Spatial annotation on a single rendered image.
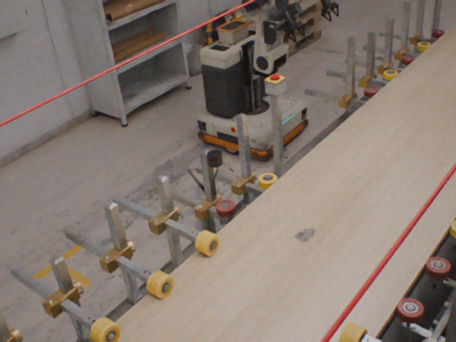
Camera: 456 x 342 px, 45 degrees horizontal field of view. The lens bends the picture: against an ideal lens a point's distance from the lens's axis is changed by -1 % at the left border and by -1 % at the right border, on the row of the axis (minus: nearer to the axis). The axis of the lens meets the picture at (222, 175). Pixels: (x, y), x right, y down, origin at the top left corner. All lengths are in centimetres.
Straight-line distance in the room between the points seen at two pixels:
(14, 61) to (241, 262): 316
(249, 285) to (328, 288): 26
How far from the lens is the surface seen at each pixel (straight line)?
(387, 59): 366
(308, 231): 209
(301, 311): 182
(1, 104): 473
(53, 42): 491
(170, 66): 559
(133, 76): 553
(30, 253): 379
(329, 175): 242
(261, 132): 404
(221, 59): 402
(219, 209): 224
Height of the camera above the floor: 225
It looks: 33 degrees down
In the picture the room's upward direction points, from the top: 7 degrees counter-clockwise
